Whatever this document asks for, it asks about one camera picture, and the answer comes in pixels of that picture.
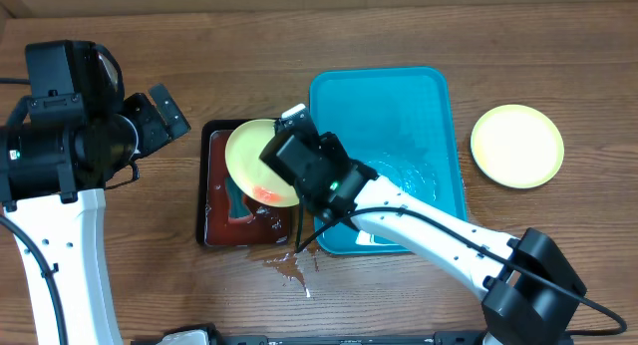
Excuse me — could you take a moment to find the yellow plate top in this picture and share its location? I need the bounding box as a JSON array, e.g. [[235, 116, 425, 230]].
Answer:
[[225, 119, 299, 207]]

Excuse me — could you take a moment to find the yellow plate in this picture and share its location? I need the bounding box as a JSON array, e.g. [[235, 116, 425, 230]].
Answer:
[[225, 119, 299, 207], [470, 104, 565, 189]]

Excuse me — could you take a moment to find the wet sponge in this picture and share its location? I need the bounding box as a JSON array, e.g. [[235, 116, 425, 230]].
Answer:
[[224, 176, 254, 223]]

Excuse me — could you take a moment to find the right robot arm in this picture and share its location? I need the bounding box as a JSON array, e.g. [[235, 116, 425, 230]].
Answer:
[[259, 132, 586, 345]]

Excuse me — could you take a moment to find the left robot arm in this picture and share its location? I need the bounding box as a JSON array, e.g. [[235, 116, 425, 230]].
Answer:
[[1, 40, 190, 344]]

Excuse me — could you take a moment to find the black tray with red water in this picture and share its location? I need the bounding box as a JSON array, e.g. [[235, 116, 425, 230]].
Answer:
[[195, 120, 294, 247]]

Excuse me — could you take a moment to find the teal plastic tray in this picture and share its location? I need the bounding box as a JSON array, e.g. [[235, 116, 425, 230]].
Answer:
[[309, 66, 470, 257]]

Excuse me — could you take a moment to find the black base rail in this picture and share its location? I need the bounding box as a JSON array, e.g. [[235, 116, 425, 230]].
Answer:
[[130, 323, 484, 345]]

